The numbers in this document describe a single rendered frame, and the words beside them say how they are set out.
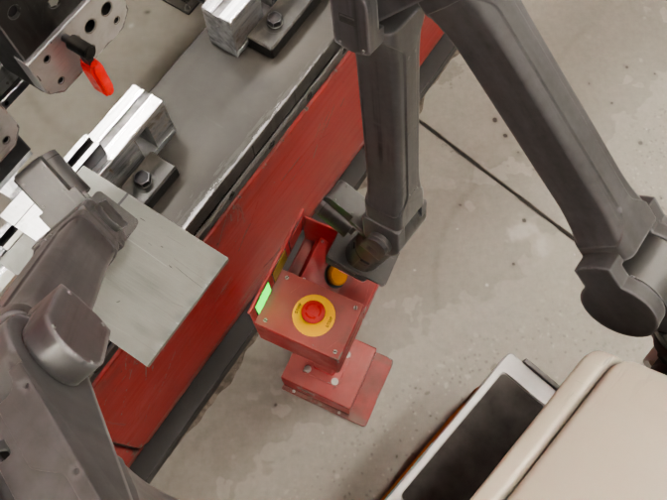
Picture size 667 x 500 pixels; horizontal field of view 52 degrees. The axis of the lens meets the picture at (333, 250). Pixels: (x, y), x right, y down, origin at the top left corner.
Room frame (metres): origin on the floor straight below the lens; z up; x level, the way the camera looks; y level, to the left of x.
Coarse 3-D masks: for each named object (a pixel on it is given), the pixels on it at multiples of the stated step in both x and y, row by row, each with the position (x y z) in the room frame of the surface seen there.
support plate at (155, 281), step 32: (160, 224) 0.37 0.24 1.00; (128, 256) 0.32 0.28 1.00; (160, 256) 0.32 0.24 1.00; (192, 256) 0.32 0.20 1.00; (224, 256) 0.32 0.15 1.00; (128, 288) 0.28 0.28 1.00; (160, 288) 0.28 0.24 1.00; (192, 288) 0.28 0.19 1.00; (128, 320) 0.23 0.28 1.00; (160, 320) 0.23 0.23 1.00; (128, 352) 0.19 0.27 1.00
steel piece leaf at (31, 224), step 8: (32, 208) 0.40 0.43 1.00; (24, 216) 0.39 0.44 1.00; (32, 216) 0.39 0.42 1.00; (16, 224) 0.38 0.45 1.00; (24, 224) 0.38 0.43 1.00; (32, 224) 0.38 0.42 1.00; (40, 224) 0.38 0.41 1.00; (24, 232) 0.36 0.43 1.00; (32, 232) 0.36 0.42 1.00; (40, 232) 0.36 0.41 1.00
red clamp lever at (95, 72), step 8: (64, 40) 0.50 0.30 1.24; (72, 40) 0.50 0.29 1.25; (80, 40) 0.50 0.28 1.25; (72, 48) 0.49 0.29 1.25; (80, 48) 0.48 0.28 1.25; (88, 48) 0.48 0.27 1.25; (80, 56) 0.48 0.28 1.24; (88, 56) 0.48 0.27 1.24; (80, 64) 0.49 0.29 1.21; (88, 64) 0.49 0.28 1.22; (96, 64) 0.49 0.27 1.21; (88, 72) 0.48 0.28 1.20; (96, 72) 0.48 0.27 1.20; (104, 72) 0.49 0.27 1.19; (96, 80) 0.48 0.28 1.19; (104, 80) 0.49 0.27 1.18; (96, 88) 0.49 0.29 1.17; (104, 88) 0.48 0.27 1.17; (112, 88) 0.49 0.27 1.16
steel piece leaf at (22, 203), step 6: (24, 192) 0.43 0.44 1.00; (18, 198) 0.42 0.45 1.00; (24, 198) 0.42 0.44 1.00; (12, 204) 0.41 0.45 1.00; (18, 204) 0.41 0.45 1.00; (24, 204) 0.41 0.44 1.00; (30, 204) 0.41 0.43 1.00; (6, 210) 0.40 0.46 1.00; (12, 210) 0.40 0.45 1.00; (18, 210) 0.40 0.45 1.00; (24, 210) 0.40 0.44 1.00; (0, 216) 0.39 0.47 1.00; (6, 216) 0.39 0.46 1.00; (12, 216) 0.39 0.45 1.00; (18, 216) 0.39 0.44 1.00; (12, 222) 0.38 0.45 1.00
